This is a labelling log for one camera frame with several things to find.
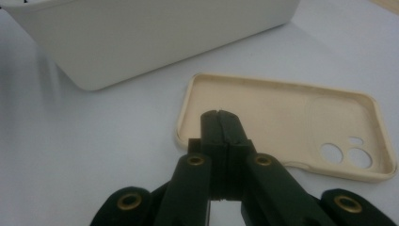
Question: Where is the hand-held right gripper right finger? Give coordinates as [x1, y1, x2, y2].
[220, 109, 257, 201]

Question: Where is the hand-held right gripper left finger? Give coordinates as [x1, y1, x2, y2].
[187, 109, 228, 201]

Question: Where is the beige phone case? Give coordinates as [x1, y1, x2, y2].
[174, 73, 399, 184]

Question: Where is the white plastic bin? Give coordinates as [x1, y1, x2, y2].
[0, 0, 302, 92]

